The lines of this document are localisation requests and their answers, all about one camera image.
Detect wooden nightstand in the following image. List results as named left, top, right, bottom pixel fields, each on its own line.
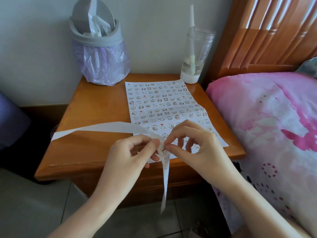
left=34, top=73, right=246, bottom=209

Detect purple rolled mat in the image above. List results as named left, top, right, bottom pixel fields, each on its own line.
left=0, top=91, right=31, bottom=151

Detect grey trash bin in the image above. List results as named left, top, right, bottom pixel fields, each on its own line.
left=69, top=0, right=123, bottom=47

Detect grey pillow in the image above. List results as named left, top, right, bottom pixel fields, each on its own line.
left=296, top=57, right=317, bottom=78

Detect clear cup with white base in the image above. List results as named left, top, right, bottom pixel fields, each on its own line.
left=180, top=27, right=216, bottom=85

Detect pink slipper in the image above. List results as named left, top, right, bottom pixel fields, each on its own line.
left=189, top=221, right=210, bottom=238

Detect person's leg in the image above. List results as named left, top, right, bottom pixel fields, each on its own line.
left=285, top=218, right=312, bottom=238

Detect rows of stuck cartoon stickers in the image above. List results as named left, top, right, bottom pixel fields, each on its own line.
left=126, top=81, right=215, bottom=139

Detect white backing scraps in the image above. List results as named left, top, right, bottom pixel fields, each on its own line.
left=83, top=0, right=112, bottom=37

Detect pink floral bedding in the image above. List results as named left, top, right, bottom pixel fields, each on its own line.
left=205, top=72, right=317, bottom=236

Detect purple plastic bin bag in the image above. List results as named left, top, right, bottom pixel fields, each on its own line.
left=72, top=38, right=131, bottom=86

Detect wooden bed headboard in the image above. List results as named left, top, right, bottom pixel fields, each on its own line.
left=203, top=0, right=317, bottom=87

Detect person's right hand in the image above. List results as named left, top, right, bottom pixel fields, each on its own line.
left=163, top=119, right=248, bottom=194

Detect white straw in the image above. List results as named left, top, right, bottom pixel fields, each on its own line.
left=189, top=5, right=196, bottom=75

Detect person's left hand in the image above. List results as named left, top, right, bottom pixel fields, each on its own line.
left=91, top=134, right=161, bottom=206

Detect long white sticker strip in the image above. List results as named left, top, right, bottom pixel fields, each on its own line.
left=51, top=121, right=171, bottom=214

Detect person's left forearm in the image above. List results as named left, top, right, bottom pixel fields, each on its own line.
left=47, top=194, right=119, bottom=238

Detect white paper sheet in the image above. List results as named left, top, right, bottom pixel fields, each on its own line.
left=124, top=79, right=229, bottom=163

